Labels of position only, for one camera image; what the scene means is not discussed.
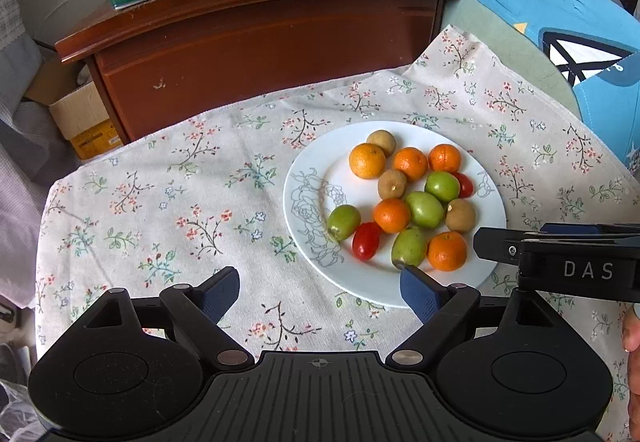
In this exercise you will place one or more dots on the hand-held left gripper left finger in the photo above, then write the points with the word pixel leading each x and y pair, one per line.
pixel 220 294

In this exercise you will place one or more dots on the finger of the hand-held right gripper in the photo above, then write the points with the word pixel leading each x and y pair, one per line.
pixel 590 229
pixel 497 244

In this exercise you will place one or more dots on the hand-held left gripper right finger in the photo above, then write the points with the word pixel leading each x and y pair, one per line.
pixel 422 294

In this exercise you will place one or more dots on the brown kiwi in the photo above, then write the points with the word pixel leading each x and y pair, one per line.
pixel 460 215
pixel 382 140
pixel 392 183

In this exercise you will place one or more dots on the orange mandarin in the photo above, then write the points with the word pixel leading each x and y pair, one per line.
pixel 392 215
pixel 367 161
pixel 447 250
pixel 444 158
pixel 410 164

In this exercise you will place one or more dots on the green jujube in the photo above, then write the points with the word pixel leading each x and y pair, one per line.
pixel 424 209
pixel 442 186
pixel 409 244
pixel 343 222

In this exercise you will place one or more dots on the white plate with line drawing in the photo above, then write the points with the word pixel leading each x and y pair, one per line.
pixel 360 282

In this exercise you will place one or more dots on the red cherry tomato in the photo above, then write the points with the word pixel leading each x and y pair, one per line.
pixel 466 185
pixel 367 240

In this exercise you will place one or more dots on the person's right hand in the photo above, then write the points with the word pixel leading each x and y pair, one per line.
pixel 634 337

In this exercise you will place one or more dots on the floral tablecloth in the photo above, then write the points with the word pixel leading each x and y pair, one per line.
pixel 175 202

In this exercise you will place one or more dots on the pale green cushion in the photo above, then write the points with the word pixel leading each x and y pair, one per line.
pixel 490 42

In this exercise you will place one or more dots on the lilac gingham cloth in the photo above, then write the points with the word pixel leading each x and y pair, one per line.
pixel 20 202

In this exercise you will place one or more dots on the small cardboard box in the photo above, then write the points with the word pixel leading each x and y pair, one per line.
pixel 80 117

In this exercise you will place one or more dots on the clear plastic bag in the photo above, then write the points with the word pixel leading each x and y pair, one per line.
pixel 15 412

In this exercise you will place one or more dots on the brown wooden nightstand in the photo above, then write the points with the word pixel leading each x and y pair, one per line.
pixel 275 47

